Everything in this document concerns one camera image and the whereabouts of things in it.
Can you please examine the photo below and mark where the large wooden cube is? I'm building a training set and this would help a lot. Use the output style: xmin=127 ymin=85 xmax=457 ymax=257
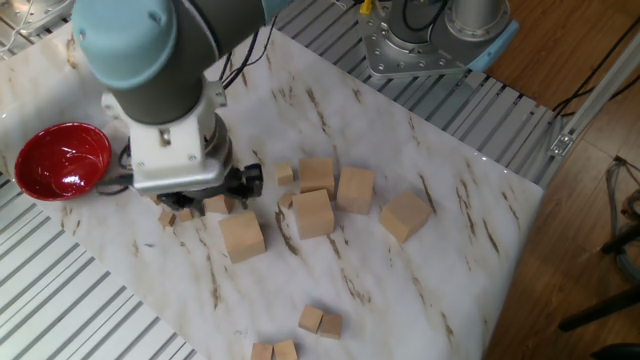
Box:
xmin=203 ymin=193 xmax=236 ymax=216
xmin=335 ymin=165 xmax=377 ymax=216
xmin=218 ymin=209 xmax=267 ymax=265
xmin=298 ymin=157 xmax=336 ymax=201
xmin=378 ymin=188 xmax=433 ymax=245
xmin=291 ymin=188 xmax=336 ymax=241

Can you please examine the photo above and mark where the silver robot base mounting plate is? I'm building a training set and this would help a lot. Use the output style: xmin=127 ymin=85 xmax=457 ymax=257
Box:
xmin=356 ymin=0 xmax=522 ymax=80

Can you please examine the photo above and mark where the red glossy bowl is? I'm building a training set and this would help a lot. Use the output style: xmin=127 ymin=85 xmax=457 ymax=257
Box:
xmin=13 ymin=121 xmax=113 ymax=203

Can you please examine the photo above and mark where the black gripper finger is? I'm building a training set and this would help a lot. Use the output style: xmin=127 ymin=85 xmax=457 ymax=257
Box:
xmin=233 ymin=163 xmax=265 ymax=202
xmin=157 ymin=191 xmax=206 ymax=214

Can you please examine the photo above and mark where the silver corner bracket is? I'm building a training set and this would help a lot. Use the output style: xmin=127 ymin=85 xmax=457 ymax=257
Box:
xmin=549 ymin=132 xmax=576 ymax=159

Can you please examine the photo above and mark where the black chair base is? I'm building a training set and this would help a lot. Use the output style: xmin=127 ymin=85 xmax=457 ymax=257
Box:
xmin=557 ymin=222 xmax=640 ymax=360

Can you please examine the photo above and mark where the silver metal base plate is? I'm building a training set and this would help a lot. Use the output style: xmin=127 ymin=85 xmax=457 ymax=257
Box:
xmin=0 ymin=0 xmax=76 ymax=39

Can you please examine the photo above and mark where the grey cable bundle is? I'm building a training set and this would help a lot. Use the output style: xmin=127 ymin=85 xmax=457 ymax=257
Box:
xmin=604 ymin=154 xmax=640 ymax=286

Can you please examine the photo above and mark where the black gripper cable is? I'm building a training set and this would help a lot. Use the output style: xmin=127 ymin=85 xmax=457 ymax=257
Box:
xmin=217 ymin=14 xmax=279 ymax=91

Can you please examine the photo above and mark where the white marble pattern board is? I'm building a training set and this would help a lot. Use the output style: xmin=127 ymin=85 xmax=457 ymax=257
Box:
xmin=0 ymin=22 xmax=545 ymax=360

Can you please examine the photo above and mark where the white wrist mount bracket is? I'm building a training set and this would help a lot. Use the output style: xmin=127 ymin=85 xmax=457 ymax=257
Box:
xmin=101 ymin=79 xmax=234 ymax=197

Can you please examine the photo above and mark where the aluminium frame rail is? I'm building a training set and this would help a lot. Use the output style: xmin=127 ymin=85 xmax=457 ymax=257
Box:
xmin=547 ymin=29 xmax=640 ymax=160

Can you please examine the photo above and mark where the silver wrist coupling ring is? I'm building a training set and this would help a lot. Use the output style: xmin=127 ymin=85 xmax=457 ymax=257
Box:
xmin=212 ymin=113 xmax=235 ymax=174

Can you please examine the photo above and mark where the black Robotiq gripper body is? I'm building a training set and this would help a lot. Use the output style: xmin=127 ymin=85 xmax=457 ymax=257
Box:
xmin=222 ymin=168 xmax=240 ymax=199

